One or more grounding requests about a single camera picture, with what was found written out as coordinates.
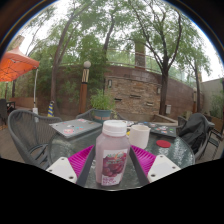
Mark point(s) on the black wall lantern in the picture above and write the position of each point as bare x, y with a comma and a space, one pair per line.
109, 83
158, 90

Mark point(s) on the black jacket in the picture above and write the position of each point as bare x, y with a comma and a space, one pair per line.
193, 131

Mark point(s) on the green plant in teal pot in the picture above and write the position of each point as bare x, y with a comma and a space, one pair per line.
101, 101

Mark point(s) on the grey laptop with stickers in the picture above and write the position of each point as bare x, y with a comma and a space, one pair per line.
75, 127

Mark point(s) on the flat round red coaster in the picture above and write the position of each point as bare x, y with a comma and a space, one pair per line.
163, 143

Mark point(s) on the slim-trunked tree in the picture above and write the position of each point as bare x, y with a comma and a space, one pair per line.
55, 76

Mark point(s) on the blue yellow striped cone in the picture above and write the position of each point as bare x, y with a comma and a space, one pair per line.
50, 110

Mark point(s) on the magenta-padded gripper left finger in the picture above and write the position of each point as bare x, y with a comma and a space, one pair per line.
80, 161

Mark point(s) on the grey wall utility box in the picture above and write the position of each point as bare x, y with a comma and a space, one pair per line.
168, 109

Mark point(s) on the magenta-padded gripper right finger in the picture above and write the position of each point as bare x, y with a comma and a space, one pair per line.
146, 161

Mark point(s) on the pink juice bottle white cap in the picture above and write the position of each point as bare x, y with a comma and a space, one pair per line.
112, 156

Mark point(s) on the dark-trunked tree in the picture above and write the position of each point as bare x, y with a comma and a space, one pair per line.
164, 93

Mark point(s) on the group of dark patio chairs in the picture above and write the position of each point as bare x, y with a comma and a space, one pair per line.
6, 110

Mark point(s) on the orange canopy tent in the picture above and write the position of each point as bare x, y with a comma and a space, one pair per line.
15, 65

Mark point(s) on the brown lamp post white globe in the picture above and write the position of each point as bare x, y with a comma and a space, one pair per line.
195, 100
84, 90

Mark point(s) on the white ribbed cup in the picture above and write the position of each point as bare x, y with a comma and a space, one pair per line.
140, 136

